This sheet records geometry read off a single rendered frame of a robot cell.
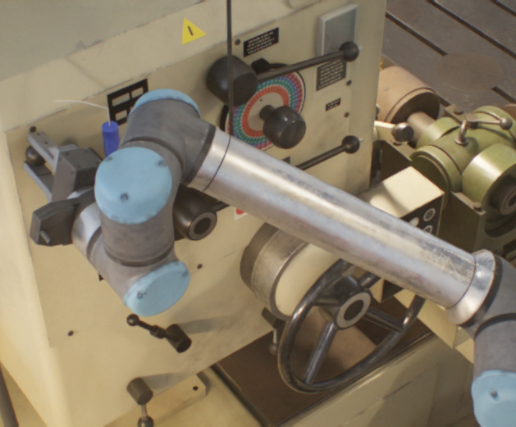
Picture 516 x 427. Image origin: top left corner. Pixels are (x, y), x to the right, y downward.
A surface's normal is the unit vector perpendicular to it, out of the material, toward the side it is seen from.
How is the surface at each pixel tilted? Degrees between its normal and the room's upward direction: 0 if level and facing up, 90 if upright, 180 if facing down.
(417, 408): 90
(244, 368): 0
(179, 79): 90
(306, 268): 67
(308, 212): 62
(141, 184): 5
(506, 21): 0
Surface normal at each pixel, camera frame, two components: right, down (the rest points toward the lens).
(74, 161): 0.23, -0.81
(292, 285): 0.15, 0.53
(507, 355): -0.38, -0.70
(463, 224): -0.80, 0.41
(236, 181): 0.11, 0.26
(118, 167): -0.01, -0.66
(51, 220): 0.59, 0.56
